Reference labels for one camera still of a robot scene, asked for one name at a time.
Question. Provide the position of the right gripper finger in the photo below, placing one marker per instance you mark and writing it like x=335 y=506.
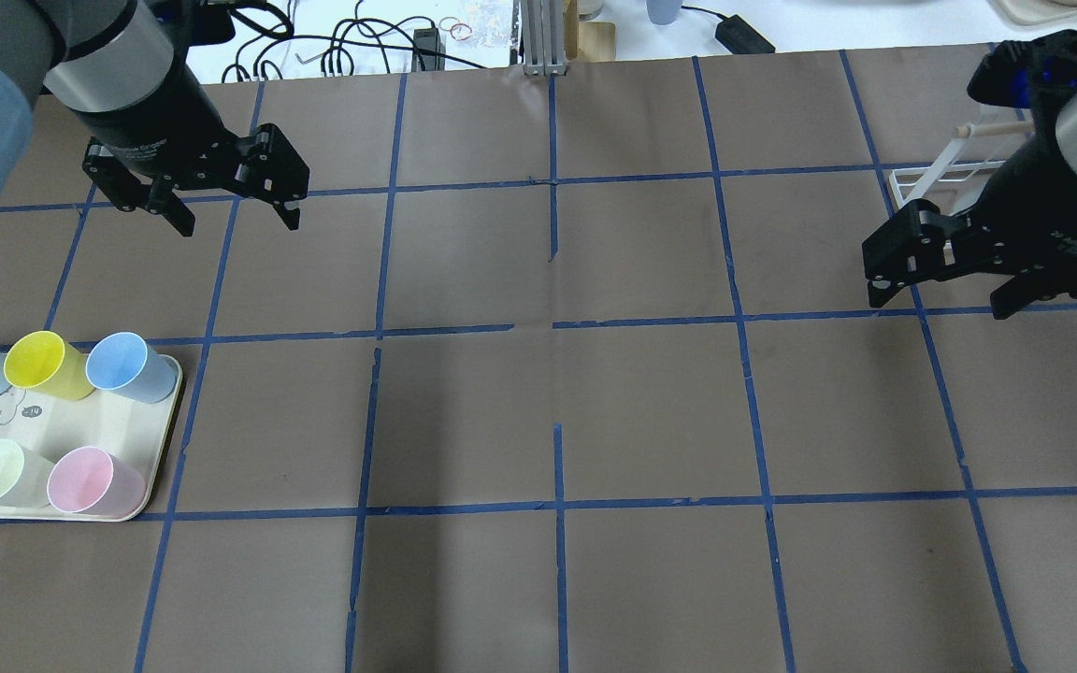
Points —
x=882 y=290
x=1017 y=294

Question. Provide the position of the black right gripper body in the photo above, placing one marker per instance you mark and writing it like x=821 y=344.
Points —
x=1036 y=192

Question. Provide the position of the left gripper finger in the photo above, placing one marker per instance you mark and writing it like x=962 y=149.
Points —
x=289 y=212
x=175 y=213

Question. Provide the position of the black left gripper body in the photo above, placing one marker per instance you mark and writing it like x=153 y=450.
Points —
x=153 y=123

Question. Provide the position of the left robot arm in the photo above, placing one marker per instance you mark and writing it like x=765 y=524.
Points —
x=120 y=67

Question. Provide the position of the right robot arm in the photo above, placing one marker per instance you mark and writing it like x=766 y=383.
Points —
x=1023 y=224

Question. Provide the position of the yellow plastic cup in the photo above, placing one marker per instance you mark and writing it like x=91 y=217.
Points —
x=44 y=362

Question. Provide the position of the pink plastic cup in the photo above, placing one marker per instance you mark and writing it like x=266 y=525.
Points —
x=92 y=482

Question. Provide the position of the pale green plastic cup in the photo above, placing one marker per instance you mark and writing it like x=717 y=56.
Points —
x=24 y=476

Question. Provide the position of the blue cup on desk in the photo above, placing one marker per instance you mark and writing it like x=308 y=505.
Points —
x=663 y=12

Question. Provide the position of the beige tray on desk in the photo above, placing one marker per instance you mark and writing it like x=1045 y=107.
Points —
x=1032 y=13

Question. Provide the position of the cream plastic tray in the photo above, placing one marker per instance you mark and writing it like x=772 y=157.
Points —
x=134 y=432

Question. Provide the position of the black power adapter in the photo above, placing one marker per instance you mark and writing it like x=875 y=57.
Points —
x=740 y=38

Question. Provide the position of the white wire cup rack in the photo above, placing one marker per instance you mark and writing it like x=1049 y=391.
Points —
x=975 y=150

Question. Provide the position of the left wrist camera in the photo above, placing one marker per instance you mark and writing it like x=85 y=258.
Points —
x=205 y=23

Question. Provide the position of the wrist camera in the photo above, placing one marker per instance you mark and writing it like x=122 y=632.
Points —
x=1039 y=76
x=205 y=23

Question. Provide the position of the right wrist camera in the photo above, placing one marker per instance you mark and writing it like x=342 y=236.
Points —
x=1039 y=76

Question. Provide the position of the aluminium frame post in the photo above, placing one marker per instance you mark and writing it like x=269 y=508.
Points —
x=542 y=37

